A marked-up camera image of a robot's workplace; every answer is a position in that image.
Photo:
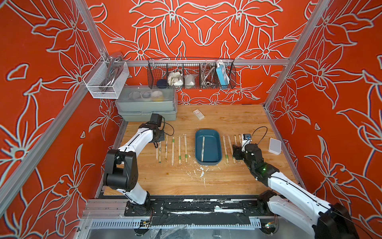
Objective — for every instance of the white square pad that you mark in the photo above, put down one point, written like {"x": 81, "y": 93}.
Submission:
{"x": 275, "y": 146}

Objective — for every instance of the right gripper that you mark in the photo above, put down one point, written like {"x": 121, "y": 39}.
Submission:
{"x": 237, "y": 151}

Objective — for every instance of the blue plastic storage box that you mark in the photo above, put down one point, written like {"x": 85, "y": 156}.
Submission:
{"x": 213, "y": 150}

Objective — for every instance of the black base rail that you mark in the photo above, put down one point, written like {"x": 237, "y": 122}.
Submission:
{"x": 200, "y": 210}

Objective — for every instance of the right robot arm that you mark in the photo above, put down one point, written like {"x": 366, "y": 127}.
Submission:
{"x": 315, "y": 216}

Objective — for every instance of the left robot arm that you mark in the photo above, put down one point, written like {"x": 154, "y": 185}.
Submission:
{"x": 121, "y": 167}

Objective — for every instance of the white crumpled bag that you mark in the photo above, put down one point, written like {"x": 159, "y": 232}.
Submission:
{"x": 175, "y": 79}

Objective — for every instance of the black wire wall basket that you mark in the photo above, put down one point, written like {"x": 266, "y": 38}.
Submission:
{"x": 158, "y": 70}

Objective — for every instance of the grey lidded storage container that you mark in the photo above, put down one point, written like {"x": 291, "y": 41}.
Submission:
{"x": 138, "y": 103}

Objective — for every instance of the white wire wall basket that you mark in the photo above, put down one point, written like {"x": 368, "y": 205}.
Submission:
{"x": 98, "y": 73}

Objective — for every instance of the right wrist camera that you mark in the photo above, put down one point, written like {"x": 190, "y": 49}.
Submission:
{"x": 245, "y": 140}

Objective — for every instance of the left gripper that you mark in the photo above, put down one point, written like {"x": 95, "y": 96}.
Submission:
{"x": 161, "y": 137}

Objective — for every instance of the metal tongs in basket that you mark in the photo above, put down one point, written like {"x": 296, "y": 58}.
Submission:
{"x": 113, "y": 72}

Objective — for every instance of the small white labelled box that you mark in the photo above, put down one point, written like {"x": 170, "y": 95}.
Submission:
{"x": 199, "y": 114}

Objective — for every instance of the light blue carton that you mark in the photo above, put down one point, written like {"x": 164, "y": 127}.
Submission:
{"x": 222, "y": 74}

